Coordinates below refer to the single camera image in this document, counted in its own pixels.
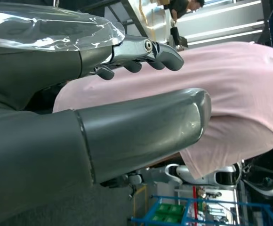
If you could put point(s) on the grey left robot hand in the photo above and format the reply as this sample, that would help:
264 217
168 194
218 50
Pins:
139 131

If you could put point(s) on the blue metal shelf rack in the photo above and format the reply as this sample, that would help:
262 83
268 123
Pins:
221 206

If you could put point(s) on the yellow floor tape marking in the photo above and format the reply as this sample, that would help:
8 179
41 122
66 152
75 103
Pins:
141 190

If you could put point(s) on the green folded plastic crate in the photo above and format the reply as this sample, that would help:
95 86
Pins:
169 210

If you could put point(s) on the black humanoid robot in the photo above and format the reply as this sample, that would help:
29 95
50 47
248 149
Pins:
221 177

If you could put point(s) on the person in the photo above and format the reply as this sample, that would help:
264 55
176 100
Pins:
233 93
181 6

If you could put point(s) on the ceiling light strip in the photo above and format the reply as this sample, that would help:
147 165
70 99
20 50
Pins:
221 9
223 31

